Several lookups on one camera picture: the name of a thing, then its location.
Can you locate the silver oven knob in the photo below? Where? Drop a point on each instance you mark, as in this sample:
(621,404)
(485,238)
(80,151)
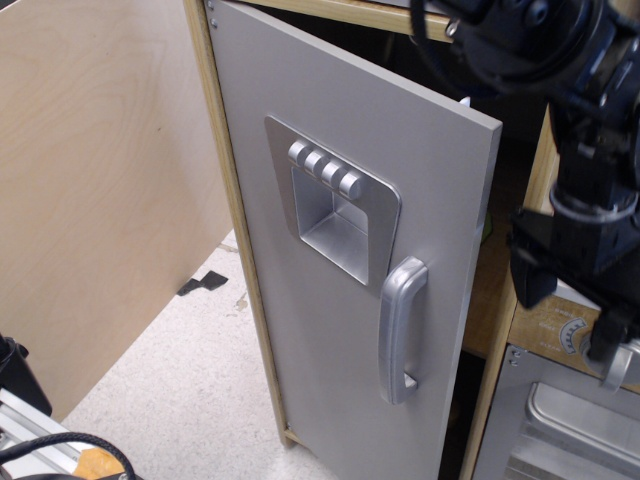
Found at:
(620,369)

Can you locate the silver fridge door handle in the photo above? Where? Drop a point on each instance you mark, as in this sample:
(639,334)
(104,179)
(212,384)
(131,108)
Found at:
(398,293)

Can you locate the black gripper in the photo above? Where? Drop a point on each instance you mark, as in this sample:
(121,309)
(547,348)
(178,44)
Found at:
(596,255)

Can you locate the wooden toy kitchen frame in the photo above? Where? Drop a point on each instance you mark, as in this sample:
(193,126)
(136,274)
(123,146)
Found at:
(492,304)

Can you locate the black box at left edge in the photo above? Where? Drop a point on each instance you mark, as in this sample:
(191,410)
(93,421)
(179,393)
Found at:
(18,378)

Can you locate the silver ice dispenser panel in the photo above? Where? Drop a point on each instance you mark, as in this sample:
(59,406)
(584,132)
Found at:
(345,213)

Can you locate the black tape on floor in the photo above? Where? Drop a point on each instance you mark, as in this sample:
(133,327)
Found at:
(210,281)

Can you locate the orange tape piece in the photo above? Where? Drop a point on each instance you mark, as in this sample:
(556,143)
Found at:
(96,463)

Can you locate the grey toy fridge door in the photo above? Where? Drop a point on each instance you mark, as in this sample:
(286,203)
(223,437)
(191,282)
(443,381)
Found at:
(323,324)

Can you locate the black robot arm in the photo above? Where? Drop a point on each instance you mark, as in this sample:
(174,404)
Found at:
(583,58)

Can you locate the aluminium extrusion rail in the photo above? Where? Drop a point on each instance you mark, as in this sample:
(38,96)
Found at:
(21,422)

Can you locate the grey oven door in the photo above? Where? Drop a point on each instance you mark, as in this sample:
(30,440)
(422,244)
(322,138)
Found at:
(548,421)

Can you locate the plywood board panel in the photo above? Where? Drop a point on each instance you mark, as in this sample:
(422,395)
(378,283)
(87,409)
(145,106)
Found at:
(111,192)

